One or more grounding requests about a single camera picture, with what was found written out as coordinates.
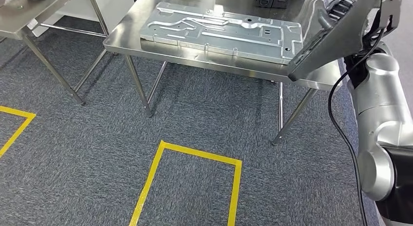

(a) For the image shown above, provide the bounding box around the grey metal fixture plate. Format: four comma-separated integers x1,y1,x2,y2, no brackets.
139,1,304,64

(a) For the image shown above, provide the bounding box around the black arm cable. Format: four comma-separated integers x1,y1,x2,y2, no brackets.
327,0,386,226

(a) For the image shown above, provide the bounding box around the white panel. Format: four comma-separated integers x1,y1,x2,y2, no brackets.
27,0,134,38

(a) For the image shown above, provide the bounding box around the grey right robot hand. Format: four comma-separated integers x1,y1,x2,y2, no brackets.
318,0,355,31

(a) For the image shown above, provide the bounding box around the steel frame table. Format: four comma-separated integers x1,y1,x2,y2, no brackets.
0,0,111,106

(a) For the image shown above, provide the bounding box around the stainless steel workbench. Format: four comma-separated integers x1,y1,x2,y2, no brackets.
103,0,343,146

